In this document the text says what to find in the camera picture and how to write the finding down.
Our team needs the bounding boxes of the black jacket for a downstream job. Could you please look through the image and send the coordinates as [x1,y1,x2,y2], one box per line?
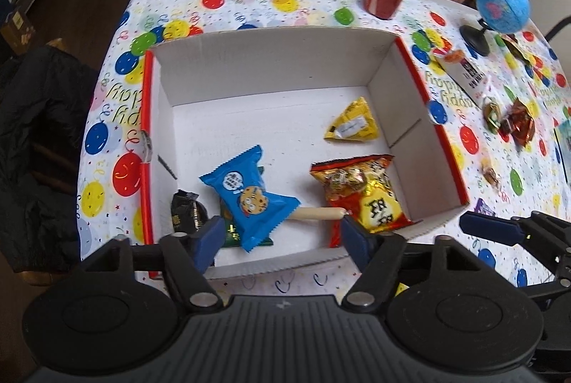
[0,46,101,277]

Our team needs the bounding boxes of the sausage stick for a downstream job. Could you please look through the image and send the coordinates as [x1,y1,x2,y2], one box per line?
[290,207,348,222]

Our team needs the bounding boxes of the white snack packet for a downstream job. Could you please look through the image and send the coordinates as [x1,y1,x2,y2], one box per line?
[435,48,491,109]

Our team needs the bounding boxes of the brown foil snack packet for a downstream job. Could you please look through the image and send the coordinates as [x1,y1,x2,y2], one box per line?
[500,98,536,147]

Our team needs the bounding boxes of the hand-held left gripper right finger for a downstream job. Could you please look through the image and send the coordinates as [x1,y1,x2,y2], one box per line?
[340,216,491,309]

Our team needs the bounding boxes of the green candy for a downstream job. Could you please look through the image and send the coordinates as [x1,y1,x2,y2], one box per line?
[482,95,502,129]

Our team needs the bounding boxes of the brown cardboard box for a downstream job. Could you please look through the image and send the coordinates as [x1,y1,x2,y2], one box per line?
[0,11,36,54]

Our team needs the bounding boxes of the red yellow snack packet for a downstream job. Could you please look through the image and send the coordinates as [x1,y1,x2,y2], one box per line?
[310,154,415,247]

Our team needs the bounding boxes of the blue cookie packet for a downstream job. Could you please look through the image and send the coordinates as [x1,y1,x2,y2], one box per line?
[198,144,302,252]

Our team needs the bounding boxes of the green snack packet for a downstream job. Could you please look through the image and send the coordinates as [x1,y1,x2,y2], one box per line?
[218,205,275,249]

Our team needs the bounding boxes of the black snack packet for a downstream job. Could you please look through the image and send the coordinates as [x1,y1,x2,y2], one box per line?
[172,189,210,234]

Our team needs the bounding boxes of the tissue pack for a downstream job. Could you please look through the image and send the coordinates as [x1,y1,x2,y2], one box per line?
[553,127,571,183]

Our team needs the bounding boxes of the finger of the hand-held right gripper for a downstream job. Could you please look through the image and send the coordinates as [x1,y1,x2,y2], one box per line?
[526,276,571,309]
[459,210,571,274]

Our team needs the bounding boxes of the small blue globe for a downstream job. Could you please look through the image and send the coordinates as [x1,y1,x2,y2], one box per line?
[459,0,531,57]

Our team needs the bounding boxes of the red cardboard box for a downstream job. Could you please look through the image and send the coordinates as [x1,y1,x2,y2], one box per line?
[140,24,470,281]

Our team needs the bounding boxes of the purple snack packet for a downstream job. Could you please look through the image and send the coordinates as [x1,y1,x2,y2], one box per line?
[474,198,497,218]

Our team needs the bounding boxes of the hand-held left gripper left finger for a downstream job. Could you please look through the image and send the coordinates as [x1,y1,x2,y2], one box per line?
[76,214,226,309]

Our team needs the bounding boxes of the dark snack packet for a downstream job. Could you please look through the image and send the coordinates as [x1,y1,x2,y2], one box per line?
[495,33,538,67]

